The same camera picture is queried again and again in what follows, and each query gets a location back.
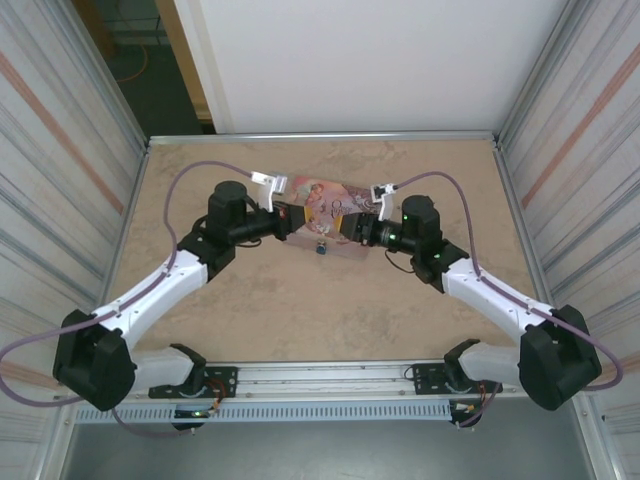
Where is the pink printed snack bag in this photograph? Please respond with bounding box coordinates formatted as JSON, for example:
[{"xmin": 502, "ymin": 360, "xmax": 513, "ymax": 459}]
[{"xmin": 285, "ymin": 174, "xmax": 382, "ymax": 263}]

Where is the aluminium frame bar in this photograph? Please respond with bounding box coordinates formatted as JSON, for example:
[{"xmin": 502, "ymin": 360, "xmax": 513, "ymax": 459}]
[{"xmin": 146, "ymin": 130, "xmax": 503, "ymax": 151}]

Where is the aluminium mounting rail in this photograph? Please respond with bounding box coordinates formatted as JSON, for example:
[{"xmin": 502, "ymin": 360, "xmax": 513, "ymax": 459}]
[{"xmin": 204, "ymin": 363, "xmax": 451, "ymax": 401}]

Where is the wooden door frame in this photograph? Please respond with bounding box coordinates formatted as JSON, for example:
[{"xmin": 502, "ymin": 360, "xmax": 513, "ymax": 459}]
[{"xmin": 163, "ymin": 0, "xmax": 222, "ymax": 135}]

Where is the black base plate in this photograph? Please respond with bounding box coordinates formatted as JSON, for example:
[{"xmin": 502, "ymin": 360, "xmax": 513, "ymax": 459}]
[
  {"xmin": 148, "ymin": 364, "xmax": 239, "ymax": 400},
  {"xmin": 402, "ymin": 362, "xmax": 504, "ymax": 400}
]

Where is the orange cable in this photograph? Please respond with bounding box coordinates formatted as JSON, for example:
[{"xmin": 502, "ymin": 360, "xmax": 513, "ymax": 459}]
[{"xmin": 117, "ymin": 29, "xmax": 154, "ymax": 84}]

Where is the grey slotted cable duct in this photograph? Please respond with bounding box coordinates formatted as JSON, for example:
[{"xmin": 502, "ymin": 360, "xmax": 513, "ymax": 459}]
[{"xmin": 73, "ymin": 398, "xmax": 599, "ymax": 427}]

